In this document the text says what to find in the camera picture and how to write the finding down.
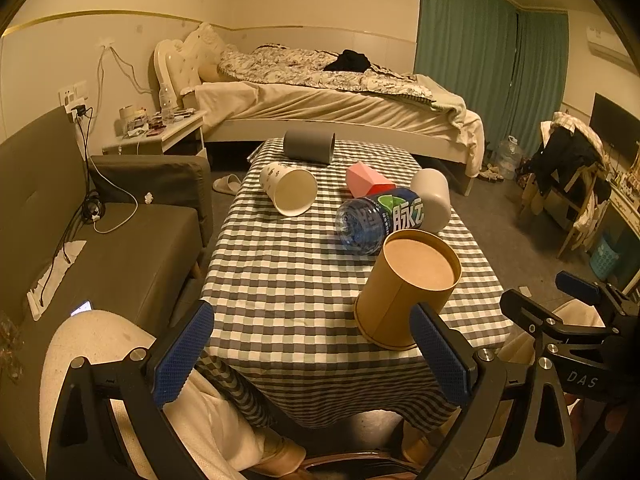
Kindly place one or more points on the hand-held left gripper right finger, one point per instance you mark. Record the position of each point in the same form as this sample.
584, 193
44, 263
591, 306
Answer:
440, 360

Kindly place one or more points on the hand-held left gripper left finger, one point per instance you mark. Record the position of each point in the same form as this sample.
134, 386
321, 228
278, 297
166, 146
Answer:
182, 355

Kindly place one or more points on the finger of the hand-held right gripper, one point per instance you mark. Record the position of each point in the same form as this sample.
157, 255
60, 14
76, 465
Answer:
575, 285
520, 305

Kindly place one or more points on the brown paper cup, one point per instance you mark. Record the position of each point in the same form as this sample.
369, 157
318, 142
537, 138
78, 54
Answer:
400, 295

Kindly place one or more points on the light grey cup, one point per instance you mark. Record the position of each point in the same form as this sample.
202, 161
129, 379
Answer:
434, 195

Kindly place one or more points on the white paper cup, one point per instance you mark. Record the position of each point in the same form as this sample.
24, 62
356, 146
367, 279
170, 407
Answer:
287, 190

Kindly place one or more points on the dark grey cup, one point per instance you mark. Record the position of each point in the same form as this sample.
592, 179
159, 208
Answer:
307, 146

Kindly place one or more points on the blue laundry basket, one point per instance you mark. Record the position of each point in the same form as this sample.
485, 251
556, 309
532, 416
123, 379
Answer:
602, 257

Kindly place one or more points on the wooden chair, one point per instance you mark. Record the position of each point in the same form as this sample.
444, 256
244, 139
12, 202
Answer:
575, 225

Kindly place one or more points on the person's left leg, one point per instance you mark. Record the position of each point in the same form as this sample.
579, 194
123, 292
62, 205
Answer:
90, 330

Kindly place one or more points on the smartphone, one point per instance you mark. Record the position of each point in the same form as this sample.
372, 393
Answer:
81, 308

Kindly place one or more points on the grey sofa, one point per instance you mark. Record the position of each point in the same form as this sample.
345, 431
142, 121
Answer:
135, 240

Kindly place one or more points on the pile of clothes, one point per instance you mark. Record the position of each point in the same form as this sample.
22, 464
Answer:
570, 152

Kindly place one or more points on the clear water jug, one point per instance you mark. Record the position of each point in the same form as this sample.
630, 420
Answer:
507, 157

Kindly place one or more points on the checkered tablecloth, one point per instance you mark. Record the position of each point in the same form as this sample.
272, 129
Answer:
300, 270

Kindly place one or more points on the blue plastic water bottle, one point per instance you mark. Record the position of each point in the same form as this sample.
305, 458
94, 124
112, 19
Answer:
372, 220

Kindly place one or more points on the black television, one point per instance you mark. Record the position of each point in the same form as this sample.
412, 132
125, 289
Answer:
612, 120

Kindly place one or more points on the pair of slippers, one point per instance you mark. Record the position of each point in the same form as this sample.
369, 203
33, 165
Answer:
227, 183

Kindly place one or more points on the pink box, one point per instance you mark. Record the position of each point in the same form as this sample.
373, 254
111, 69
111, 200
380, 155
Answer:
364, 180

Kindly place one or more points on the white nightstand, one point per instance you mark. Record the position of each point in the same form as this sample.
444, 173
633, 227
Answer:
172, 135

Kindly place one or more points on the white air conditioner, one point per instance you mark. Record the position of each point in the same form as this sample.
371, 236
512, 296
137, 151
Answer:
607, 42

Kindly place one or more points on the white jar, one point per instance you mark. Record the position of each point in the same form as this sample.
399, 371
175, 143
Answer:
127, 114

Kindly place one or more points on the clear plastic bottle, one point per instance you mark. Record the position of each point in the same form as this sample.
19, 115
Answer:
166, 100

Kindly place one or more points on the green curtain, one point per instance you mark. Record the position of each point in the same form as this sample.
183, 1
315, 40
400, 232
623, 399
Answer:
465, 35

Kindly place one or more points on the white bed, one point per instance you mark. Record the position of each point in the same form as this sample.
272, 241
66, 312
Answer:
325, 105

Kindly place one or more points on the black garment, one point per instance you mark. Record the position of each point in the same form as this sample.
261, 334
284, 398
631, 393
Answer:
350, 60

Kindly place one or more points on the white pillow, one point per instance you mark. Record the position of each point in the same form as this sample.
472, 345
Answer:
205, 42

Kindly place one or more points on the floral quilt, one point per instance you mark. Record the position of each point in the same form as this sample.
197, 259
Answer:
300, 62

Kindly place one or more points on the white wall power strip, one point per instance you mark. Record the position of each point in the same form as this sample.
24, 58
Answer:
74, 94

